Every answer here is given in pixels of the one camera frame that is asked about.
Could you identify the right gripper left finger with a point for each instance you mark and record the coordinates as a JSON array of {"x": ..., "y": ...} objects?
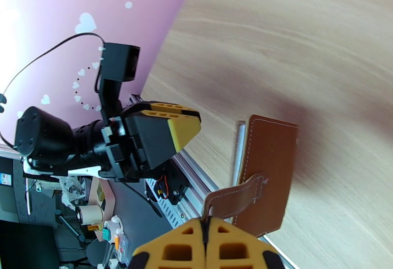
[{"x": 181, "y": 249}]

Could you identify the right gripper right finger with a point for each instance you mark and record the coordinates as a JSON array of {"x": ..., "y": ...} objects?
[{"x": 233, "y": 249}]

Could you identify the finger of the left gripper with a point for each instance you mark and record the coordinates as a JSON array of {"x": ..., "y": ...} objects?
[
  {"x": 172, "y": 108},
  {"x": 159, "y": 139}
]

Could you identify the brown leather card holder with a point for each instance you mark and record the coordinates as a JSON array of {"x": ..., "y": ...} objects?
[{"x": 270, "y": 170}]

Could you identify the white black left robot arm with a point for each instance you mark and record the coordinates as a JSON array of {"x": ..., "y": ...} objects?
[{"x": 83, "y": 171}]

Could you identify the dark grey desk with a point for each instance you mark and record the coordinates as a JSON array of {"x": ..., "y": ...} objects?
[{"x": 135, "y": 216}]

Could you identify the crumpled white plastic bag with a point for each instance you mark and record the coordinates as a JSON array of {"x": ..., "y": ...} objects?
[{"x": 72, "y": 190}]

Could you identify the white mug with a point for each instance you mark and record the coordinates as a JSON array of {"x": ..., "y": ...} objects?
[{"x": 112, "y": 226}]

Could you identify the beige tape roll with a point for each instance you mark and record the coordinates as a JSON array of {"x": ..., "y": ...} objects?
[{"x": 90, "y": 214}]

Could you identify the black monitor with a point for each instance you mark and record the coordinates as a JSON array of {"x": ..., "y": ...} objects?
[{"x": 27, "y": 246}]

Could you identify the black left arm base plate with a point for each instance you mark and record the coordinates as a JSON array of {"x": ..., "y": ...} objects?
[{"x": 175, "y": 185}]

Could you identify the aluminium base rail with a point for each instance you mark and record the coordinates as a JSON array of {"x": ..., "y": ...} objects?
[{"x": 196, "y": 182}]

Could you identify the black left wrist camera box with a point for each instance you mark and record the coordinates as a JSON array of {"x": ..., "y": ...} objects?
[{"x": 119, "y": 61}]

